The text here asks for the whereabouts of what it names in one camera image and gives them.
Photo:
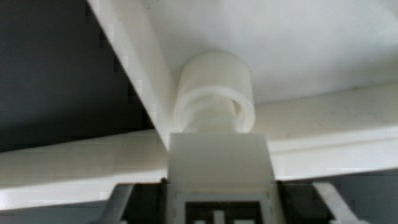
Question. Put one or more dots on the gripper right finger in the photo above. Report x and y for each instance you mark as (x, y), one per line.
(314, 204)

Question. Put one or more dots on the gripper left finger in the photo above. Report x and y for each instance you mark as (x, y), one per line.
(136, 205)

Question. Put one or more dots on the white table leg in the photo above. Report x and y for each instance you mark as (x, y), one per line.
(223, 188)

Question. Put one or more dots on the white square table top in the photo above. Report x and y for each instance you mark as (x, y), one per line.
(273, 66)

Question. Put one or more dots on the white U-shaped obstacle fence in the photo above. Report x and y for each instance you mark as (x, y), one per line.
(67, 173)

